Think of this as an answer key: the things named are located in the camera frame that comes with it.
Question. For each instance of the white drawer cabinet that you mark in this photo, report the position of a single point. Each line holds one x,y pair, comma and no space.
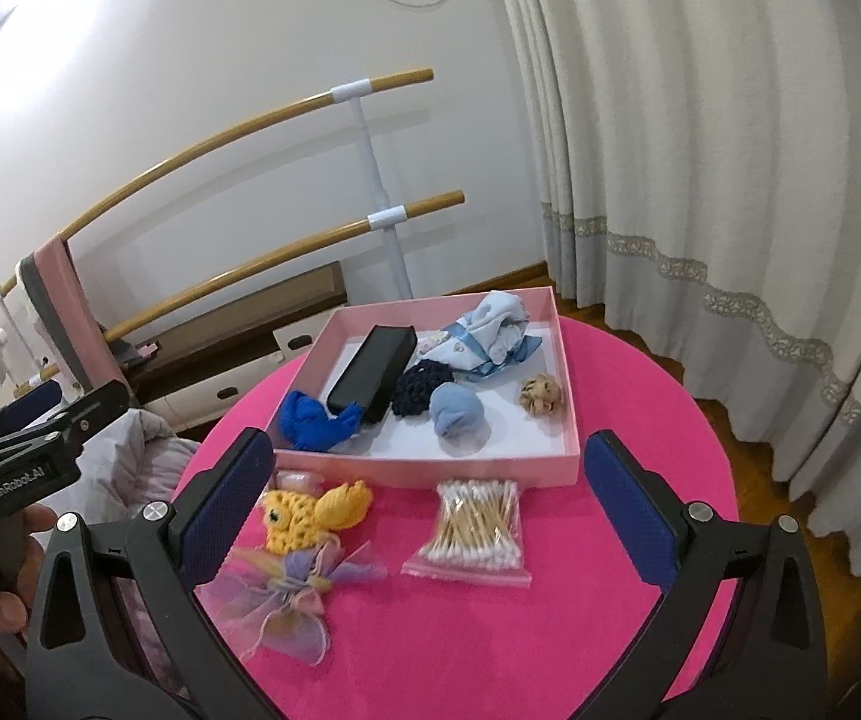
220,394

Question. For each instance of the light blue printed cloth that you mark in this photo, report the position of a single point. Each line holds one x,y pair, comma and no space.
479,330

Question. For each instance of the cream lace-trimmed curtain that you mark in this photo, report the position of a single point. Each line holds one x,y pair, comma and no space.
700,165

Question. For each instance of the pink shallow cardboard box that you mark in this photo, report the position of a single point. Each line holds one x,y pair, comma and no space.
438,469

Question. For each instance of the light blue sock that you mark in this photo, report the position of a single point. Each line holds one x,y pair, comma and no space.
455,414

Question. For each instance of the round pink table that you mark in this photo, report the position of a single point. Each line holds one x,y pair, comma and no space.
520,641

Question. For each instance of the small pink object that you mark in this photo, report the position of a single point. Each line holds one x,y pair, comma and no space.
147,350

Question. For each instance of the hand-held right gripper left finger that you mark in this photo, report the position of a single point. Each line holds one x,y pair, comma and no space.
224,502

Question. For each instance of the navy knitted scrunchie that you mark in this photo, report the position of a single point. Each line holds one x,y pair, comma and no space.
415,390

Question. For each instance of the royal blue cloth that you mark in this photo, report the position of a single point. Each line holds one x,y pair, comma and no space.
310,421

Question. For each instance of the white barre post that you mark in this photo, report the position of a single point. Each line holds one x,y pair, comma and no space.
378,165

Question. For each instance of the bag of cotton swabs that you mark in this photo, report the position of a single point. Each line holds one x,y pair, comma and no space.
475,532

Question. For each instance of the beige scrunchie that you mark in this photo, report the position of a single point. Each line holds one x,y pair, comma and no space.
540,395

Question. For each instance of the pink and grey mat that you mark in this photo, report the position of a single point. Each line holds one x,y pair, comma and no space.
70,307

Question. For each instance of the yellow crochet fish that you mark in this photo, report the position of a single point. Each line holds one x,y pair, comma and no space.
303,514

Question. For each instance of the short wooden barre rail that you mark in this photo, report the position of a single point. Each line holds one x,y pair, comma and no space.
288,251

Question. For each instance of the long wooden barre rail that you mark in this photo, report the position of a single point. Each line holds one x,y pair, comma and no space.
198,146

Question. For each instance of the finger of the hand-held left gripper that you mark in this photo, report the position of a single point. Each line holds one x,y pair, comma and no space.
96,409
36,399

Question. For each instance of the pastel organza bow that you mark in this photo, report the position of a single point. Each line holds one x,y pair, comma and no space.
288,594

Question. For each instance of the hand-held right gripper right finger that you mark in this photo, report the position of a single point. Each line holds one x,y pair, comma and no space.
629,511

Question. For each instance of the black glasses case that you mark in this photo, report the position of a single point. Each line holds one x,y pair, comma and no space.
370,373

